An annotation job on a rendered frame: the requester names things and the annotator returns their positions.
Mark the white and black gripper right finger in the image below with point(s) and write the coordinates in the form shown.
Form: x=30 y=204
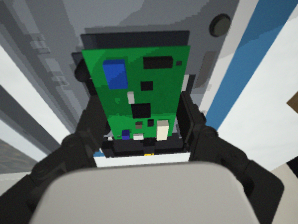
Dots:
x=263 y=189

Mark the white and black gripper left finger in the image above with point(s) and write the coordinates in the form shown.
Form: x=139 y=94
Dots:
x=19 y=202

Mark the green circuit board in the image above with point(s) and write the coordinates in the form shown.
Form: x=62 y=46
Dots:
x=139 y=88

